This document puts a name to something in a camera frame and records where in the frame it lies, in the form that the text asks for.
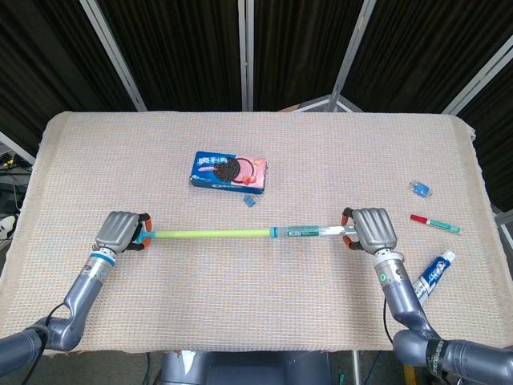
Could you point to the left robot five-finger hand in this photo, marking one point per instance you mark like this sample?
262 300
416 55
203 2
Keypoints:
118 230

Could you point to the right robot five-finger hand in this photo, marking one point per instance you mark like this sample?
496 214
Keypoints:
374 228

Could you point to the green blue water pump toy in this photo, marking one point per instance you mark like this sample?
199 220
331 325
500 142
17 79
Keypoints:
208 233

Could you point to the white blue toothpaste tube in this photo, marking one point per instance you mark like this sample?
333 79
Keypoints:
435 276

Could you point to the blue wrapped candy packet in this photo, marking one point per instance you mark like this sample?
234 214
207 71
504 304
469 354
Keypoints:
421 188

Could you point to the red-capped green marker pen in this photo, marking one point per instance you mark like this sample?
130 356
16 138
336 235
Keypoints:
437 224

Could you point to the blue pink Oreo box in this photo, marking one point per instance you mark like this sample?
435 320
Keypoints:
228 172

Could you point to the blue binder clip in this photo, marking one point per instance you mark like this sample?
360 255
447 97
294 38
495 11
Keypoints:
250 201

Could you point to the beige woven tablecloth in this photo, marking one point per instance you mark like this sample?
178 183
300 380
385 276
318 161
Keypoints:
240 301

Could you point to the white table leg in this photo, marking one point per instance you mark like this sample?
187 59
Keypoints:
355 369

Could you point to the black pleated screen panel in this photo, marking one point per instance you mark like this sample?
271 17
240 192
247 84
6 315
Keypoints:
180 48
300 48
497 140
421 48
40 60

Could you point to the grey robot torso base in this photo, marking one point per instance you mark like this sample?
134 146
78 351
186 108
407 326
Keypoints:
240 373

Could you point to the white screen frame post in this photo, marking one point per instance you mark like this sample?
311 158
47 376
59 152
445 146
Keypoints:
481 76
247 56
352 52
114 56
16 146

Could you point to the white screen foot frame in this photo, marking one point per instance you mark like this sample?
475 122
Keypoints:
320 102

